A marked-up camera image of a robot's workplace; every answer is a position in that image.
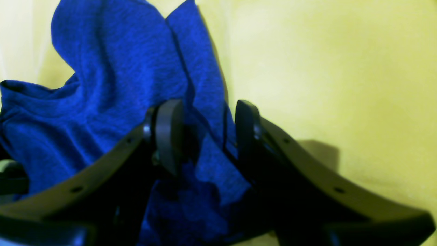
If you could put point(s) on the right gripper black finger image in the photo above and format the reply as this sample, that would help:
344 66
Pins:
104 204
13 178
311 205

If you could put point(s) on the dark blue long-sleeve shirt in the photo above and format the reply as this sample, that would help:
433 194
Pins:
126 57

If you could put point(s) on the yellow table cloth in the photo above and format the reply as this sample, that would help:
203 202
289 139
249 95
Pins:
354 81

